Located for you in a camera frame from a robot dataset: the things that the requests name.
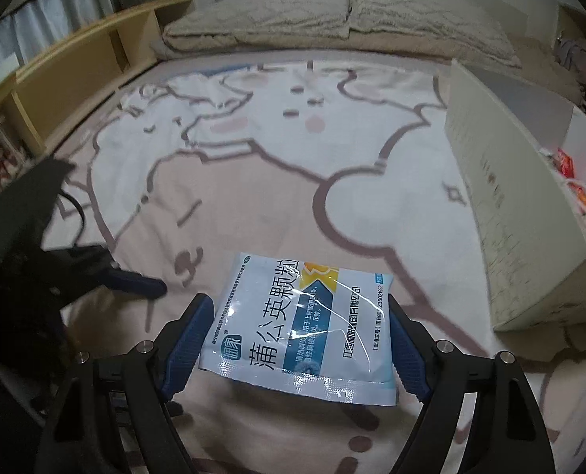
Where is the white blue medicine sachet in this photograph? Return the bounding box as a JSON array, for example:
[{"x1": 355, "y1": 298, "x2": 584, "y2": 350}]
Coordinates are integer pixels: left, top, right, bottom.
[{"x1": 200, "y1": 252, "x2": 398, "y2": 406}]

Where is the white shoe box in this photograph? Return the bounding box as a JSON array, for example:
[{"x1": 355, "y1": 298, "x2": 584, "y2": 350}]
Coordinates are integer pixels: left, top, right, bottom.
[{"x1": 445, "y1": 61, "x2": 586, "y2": 332}]

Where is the wooden bedside shelf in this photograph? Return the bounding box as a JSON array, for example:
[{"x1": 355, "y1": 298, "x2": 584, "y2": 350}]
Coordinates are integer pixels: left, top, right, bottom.
[{"x1": 0, "y1": 0, "x2": 192, "y2": 157}]

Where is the cartoon print blanket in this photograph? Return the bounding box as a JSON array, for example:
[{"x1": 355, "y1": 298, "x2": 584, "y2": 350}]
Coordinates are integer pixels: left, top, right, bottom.
[{"x1": 44, "y1": 61, "x2": 586, "y2": 473}]

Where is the red snack packet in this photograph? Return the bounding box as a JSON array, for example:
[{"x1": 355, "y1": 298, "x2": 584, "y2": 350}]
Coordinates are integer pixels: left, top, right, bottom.
[{"x1": 552, "y1": 148, "x2": 576, "y2": 179}]

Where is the beige folded duvet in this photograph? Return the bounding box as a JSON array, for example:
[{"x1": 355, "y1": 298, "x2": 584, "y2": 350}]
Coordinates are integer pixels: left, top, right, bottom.
[{"x1": 150, "y1": 31, "x2": 583, "y2": 105}]

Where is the left beige pillow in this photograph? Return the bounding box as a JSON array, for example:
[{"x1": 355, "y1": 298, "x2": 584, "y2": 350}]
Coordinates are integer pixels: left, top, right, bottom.
[{"x1": 162, "y1": 0, "x2": 350, "y2": 51}]

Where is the beige pillow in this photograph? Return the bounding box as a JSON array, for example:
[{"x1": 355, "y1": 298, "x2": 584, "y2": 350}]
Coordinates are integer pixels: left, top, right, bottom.
[
  {"x1": 350, "y1": 0, "x2": 521, "y2": 68},
  {"x1": 162, "y1": 0, "x2": 350, "y2": 51}
]

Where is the right beige pillow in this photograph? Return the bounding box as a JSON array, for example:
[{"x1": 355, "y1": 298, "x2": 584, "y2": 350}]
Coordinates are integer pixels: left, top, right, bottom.
[{"x1": 350, "y1": 0, "x2": 521, "y2": 68}]

